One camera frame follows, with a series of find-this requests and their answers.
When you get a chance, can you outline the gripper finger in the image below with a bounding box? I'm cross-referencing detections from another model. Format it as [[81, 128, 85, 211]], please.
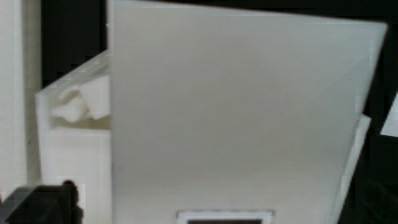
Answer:
[[0, 180, 83, 224]]

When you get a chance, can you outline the white cabinet body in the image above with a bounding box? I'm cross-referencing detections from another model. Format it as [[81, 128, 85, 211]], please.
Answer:
[[35, 52, 111, 224]]

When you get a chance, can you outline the white cabinet top block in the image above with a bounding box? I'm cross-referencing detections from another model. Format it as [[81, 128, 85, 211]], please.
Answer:
[[109, 0, 387, 224]]

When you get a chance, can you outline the white door panel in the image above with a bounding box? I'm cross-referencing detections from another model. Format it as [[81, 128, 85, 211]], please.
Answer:
[[51, 75, 109, 123]]

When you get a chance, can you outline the white marker base sheet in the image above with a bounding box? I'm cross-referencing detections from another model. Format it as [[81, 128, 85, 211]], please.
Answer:
[[380, 93, 398, 137]]

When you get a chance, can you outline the white U-shaped frame wall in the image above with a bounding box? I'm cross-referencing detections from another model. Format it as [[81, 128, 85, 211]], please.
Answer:
[[0, 0, 40, 197]]

